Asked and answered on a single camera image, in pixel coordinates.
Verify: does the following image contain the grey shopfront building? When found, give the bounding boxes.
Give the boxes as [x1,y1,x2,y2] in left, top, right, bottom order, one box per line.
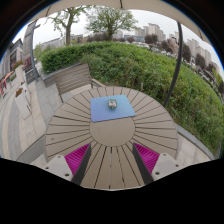
[0,38,24,98]

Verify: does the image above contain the round leafy green tree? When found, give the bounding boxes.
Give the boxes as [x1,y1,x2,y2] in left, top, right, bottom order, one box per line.
[85,5,138,42]

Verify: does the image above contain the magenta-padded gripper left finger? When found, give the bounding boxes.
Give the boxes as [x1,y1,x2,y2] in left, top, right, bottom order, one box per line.
[42,143,92,186]

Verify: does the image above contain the blue square mouse pad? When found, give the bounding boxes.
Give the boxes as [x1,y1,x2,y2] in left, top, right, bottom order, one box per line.
[89,94,137,123]

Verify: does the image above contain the dark curved umbrella pole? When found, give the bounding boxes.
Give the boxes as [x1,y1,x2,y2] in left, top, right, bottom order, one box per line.
[162,21,184,108]

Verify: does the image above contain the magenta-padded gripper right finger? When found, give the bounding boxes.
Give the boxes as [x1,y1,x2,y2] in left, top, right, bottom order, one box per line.
[131,143,184,186]

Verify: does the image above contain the tall grey sign pillar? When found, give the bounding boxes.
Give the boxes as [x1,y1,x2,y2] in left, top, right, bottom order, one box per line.
[22,19,40,84]

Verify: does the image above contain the brown slatted outdoor chair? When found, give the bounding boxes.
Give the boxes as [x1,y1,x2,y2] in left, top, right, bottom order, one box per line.
[53,63,106,104]

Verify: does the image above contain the beige umbrella canopy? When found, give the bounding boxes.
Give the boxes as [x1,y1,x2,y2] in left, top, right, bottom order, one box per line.
[33,0,211,44]

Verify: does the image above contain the distant apartment buildings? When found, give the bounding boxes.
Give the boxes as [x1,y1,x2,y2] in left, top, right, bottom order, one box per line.
[134,22,218,73]

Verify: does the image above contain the tall thin-trunk tree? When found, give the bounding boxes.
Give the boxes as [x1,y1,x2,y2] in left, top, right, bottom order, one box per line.
[48,4,91,47]

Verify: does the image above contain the white planter with flowers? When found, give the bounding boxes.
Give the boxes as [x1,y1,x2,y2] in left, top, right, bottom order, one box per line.
[14,87,33,119]
[13,59,26,81]

